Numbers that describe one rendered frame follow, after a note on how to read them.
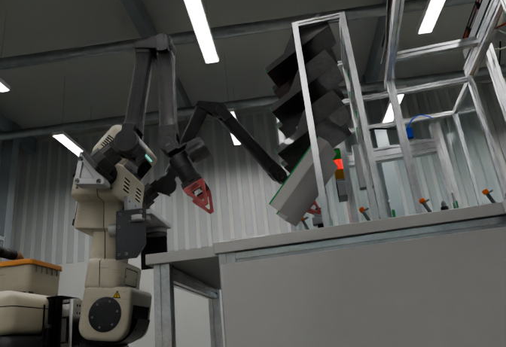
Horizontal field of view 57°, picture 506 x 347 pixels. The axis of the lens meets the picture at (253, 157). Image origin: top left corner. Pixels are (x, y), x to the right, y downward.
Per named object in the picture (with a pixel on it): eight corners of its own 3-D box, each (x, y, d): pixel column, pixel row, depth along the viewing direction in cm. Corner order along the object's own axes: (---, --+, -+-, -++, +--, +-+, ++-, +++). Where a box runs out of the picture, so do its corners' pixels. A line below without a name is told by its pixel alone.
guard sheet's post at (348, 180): (355, 242, 206) (321, 53, 242) (356, 243, 209) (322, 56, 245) (363, 241, 206) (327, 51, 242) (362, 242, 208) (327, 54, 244)
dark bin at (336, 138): (283, 167, 172) (273, 153, 175) (294, 177, 183) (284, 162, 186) (345, 122, 168) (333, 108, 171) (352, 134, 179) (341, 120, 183)
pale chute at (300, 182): (278, 211, 151) (268, 203, 153) (291, 218, 162) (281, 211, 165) (327, 141, 152) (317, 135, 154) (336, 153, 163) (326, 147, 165)
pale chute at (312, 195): (285, 220, 165) (275, 214, 167) (296, 226, 176) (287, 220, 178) (330, 156, 165) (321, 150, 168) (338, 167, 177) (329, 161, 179)
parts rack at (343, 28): (322, 241, 138) (288, 21, 167) (329, 257, 172) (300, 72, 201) (394, 231, 135) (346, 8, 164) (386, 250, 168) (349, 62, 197)
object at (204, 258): (144, 265, 128) (144, 254, 129) (206, 290, 212) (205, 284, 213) (398, 235, 125) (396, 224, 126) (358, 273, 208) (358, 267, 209)
